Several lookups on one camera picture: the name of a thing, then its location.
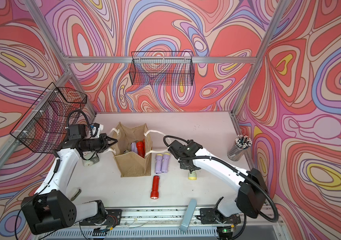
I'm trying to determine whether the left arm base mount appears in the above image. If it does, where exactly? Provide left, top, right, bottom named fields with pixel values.
left=80, top=209, right=123, bottom=227

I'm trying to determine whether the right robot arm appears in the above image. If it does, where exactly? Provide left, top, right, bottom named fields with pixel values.
left=163, top=135, right=279, bottom=223

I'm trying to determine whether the left wire basket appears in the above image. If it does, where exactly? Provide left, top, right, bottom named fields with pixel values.
left=10, top=83, right=88, bottom=154

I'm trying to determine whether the burlap tote bag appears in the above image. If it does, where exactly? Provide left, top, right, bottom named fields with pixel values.
left=109, top=123, right=165, bottom=178

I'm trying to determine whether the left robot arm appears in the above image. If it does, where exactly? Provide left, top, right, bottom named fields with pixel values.
left=20, top=110, right=118, bottom=235

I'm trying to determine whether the back wire basket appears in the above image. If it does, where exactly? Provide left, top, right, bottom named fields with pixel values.
left=129, top=51, right=194, bottom=86

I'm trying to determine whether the red flashlight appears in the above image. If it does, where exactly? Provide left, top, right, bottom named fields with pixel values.
left=136, top=141, right=146, bottom=158
left=150, top=176, right=160, bottom=200

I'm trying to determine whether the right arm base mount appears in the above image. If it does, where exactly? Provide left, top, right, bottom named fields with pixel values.
left=197, top=208, right=241, bottom=226

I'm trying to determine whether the cup of pens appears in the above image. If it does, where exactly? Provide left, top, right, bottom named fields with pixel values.
left=227, top=135, right=252, bottom=162

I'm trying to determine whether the small green white device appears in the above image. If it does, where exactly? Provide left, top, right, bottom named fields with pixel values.
left=82, top=153, right=100, bottom=167

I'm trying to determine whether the green flashlight bottom row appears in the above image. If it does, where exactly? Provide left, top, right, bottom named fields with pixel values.
left=188, top=171, right=197, bottom=181

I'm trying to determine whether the wire basket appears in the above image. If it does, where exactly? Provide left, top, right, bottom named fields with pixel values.
left=129, top=51, right=194, bottom=86
left=10, top=83, right=88, bottom=154

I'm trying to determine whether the purple flashlight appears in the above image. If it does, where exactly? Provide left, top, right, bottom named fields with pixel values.
left=155, top=154, right=163, bottom=175
left=131, top=142, right=138, bottom=154
left=161, top=153, right=171, bottom=173

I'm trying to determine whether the grey blue bar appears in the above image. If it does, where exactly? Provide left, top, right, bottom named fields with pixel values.
left=179, top=199, right=197, bottom=233

